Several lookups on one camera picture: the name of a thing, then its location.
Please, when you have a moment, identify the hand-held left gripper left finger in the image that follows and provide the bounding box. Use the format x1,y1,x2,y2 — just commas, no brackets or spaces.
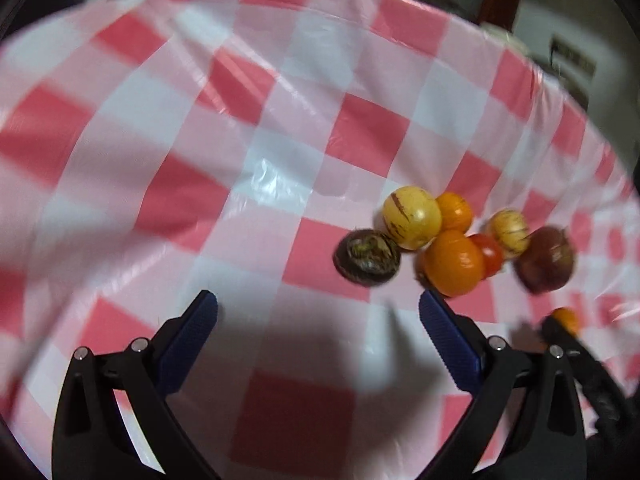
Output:
51,290,221,480

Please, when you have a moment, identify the orange mandarin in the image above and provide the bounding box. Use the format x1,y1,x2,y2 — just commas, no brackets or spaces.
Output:
551,307,581,337
435,191,474,235
424,230,486,297

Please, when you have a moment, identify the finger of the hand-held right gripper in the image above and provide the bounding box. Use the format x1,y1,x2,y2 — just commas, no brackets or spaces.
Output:
540,316,632,436

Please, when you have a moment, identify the red checkered plastic tablecloth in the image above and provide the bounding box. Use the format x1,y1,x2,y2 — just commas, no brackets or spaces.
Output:
0,0,636,480

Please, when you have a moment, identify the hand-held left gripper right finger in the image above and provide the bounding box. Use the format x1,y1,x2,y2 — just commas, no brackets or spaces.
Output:
419,290,587,480

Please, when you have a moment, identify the dark red apple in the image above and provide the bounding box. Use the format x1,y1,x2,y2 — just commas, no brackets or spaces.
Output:
514,225,577,295

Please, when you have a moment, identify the red tomato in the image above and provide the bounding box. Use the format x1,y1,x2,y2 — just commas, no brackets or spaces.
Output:
470,233,505,278

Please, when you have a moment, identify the yellow striped pepino melon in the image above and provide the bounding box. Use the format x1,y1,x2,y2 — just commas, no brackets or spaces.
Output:
382,186,443,251
484,209,530,260

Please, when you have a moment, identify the dark brown water chestnut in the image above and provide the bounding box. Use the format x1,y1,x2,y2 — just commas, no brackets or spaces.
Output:
333,229,402,287

